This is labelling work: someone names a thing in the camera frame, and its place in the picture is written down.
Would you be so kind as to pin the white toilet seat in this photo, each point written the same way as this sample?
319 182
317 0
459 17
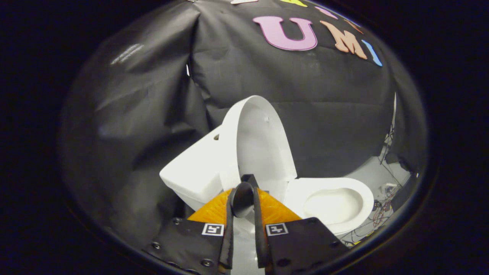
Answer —
363 198

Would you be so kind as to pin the white toilet lid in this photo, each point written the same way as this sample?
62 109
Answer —
263 145

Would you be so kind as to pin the black box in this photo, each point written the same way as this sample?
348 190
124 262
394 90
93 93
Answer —
405 191

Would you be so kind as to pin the white toilet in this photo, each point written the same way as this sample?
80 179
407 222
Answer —
195 172

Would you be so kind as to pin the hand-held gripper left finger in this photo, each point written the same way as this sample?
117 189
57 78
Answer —
227 236

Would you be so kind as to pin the black backdrop cloth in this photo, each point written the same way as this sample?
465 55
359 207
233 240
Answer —
305 99

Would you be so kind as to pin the black metal stand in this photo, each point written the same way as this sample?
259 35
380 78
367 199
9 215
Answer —
390 133

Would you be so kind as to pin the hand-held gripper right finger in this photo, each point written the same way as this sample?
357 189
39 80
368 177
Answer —
261 244

